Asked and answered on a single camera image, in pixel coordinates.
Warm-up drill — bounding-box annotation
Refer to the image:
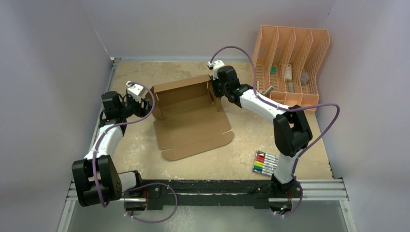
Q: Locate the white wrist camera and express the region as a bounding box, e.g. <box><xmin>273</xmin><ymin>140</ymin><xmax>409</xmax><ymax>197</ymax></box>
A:
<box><xmin>207</xmin><ymin>60</ymin><xmax>225</xmax><ymax>80</ymax></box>
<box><xmin>126</xmin><ymin>81</ymin><xmax>147</xmax><ymax>103</ymax></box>

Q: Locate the orange plastic file organizer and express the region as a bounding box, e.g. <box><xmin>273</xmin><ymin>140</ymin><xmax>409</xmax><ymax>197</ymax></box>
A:
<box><xmin>250</xmin><ymin>25</ymin><xmax>331</xmax><ymax>107</ymax></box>

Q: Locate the pack of coloured markers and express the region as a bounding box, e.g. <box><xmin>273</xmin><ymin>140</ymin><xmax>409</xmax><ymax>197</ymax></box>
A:
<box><xmin>252</xmin><ymin>151</ymin><xmax>279</xmax><ymax>176</ymax></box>

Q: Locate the black white striped item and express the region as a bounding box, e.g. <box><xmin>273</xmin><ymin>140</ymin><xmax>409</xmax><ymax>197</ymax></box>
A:
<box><xmin>264</xmin><ymin>86</ymin><xmax>274</xmax><ymax>96</ymax></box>

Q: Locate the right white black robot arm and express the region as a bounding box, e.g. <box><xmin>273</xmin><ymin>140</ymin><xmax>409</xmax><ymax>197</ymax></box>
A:
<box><xmin>208</xmin><ymin>61</ymin><xmax>313</xmax><ymax>197</ymax></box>

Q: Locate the brown cardboard box sheet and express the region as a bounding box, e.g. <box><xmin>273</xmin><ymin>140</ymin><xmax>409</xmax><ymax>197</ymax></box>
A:
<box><xmin>151</xmin><ymin>75</ymin><xmax>234</xmax><ymax>161</ymax></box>

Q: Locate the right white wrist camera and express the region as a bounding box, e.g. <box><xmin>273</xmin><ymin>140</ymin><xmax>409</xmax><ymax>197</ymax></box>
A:
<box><xmin>207</xmin><ymin>60</ymin><xmax>225</xmax><ymax>80</ymax></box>

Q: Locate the green small object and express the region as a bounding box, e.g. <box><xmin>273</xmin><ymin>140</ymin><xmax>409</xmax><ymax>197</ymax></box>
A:
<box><xmin>270</xmin><ymin>66</ymin><xmax>277</xmax><ymax>74</ymax></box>

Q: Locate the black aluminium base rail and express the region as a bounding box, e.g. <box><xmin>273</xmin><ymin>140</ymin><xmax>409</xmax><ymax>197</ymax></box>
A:
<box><xmin>65</xmin><ymin>178</ymin><xmax>349</xmax><ymax>212</ymax></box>

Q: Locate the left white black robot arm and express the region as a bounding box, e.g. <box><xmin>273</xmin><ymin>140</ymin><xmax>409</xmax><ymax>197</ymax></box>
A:
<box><xmin>72</xmin><ymin>90</ymin><xmax>152</xmax><ymax>207</ymax></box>

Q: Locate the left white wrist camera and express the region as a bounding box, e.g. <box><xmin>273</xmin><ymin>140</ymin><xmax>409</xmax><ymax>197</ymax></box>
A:
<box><xmin>126</xmin><ymin>81</ymin><xmax>147</xmax><ymax>103</ymax></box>

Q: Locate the clear plastic cup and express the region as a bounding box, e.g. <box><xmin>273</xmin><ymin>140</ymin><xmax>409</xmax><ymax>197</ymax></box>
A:
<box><xmin>300</xmin><ymin>71</ymin><xmax>311</xmax><ymax>86</ymax></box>

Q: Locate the white paper box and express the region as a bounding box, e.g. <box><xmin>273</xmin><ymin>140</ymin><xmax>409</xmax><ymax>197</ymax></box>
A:
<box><xmin>284</xmin><ymin>64</ymin><xmax>292</xmax><ymax>82</ymax></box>

